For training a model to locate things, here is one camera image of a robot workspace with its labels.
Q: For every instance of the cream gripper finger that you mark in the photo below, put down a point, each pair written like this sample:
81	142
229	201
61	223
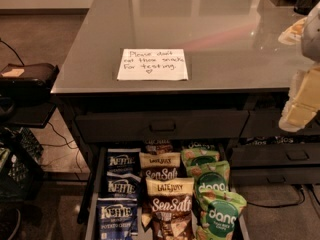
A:
304	100

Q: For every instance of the brown Late July bag front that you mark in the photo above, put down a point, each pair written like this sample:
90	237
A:
171	208

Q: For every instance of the brown late july bag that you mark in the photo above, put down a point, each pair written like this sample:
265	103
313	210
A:
171	208
160	167

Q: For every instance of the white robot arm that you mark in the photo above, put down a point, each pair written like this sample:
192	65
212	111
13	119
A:
306	32

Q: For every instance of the dark top right drawer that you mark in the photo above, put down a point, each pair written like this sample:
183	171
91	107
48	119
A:
264	123

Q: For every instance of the dark drawer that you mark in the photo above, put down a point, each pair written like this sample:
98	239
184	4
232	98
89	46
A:
277	155
276	176
149	125
264	123

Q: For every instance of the dark middle right drawer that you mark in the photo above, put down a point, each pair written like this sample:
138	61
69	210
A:
277	155

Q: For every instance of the dark bottom right drawer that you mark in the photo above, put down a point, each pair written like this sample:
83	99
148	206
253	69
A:
276	176

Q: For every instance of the green Dang bag middle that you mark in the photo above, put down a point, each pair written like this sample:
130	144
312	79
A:
213	176

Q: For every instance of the green dang bag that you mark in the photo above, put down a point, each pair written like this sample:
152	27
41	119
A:
198	156
213	176
219	211

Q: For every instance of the dark top left drawer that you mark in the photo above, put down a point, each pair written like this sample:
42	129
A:
149	125

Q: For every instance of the green Dang bag back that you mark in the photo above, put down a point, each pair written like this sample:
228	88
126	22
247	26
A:
198	156

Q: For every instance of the green Dang bag front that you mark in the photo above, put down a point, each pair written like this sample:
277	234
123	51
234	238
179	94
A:
219	211

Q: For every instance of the brown chip bag back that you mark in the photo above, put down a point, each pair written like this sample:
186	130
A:
158	146

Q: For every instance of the brown Late July bag middle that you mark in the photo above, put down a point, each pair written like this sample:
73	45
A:
160	167

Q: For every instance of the blue Kettle chip bag back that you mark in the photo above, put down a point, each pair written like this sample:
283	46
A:
122	161

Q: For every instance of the blue kettle chip bag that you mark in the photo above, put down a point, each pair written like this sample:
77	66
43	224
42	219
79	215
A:
122	161
123	185
117	218

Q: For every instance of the blue Kettle chip bag middle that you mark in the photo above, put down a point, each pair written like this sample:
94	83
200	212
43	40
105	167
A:
123	185

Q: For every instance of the open middle drawer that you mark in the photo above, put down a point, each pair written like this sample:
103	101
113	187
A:
96	156

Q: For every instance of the blue Kettle chip bag front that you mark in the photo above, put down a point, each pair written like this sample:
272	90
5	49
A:
117	218

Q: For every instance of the white handwritten paper note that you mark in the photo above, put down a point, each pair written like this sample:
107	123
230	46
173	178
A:
153	65

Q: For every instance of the black device on stand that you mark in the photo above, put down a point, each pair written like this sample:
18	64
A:
29	82

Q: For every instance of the black plastic crate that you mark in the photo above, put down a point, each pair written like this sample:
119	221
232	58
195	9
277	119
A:
20	173

